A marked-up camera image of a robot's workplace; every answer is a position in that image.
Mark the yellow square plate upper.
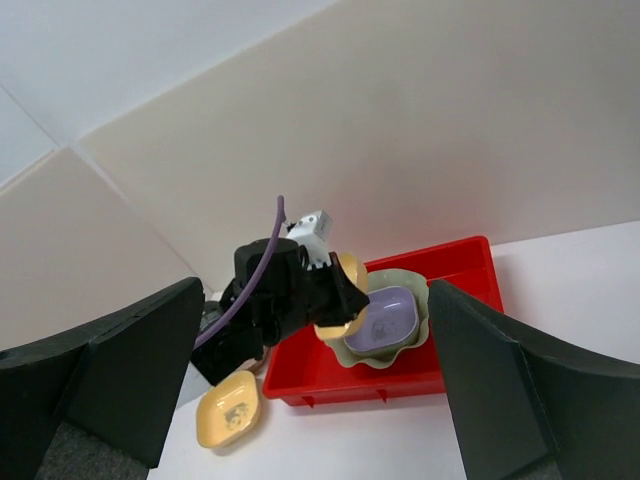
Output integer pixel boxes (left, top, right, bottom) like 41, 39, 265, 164
196, 370, 261, 450

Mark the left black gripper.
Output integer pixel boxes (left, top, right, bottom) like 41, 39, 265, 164
233, 238, 369, 347

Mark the red plastic bin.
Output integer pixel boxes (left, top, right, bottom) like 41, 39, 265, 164
263, 236, 503, 407

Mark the yellow square panda plate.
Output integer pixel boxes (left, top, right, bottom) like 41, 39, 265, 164
314, 253, 368, 342

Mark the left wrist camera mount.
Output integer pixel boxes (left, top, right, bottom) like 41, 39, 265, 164
286, 210, 333, 270

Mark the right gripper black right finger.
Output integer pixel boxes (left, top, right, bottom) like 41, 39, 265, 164
428, 280, 639, 479

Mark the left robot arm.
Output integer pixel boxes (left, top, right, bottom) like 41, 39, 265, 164
191, 238, 369, 385

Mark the large green scalloped bowl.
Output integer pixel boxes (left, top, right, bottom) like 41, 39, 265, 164
325, 269, 430, 370

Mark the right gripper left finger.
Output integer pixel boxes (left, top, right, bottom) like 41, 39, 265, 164
1, 277, 204, 479

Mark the purple square panda plate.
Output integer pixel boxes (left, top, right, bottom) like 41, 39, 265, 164
345, 286, 420, 358

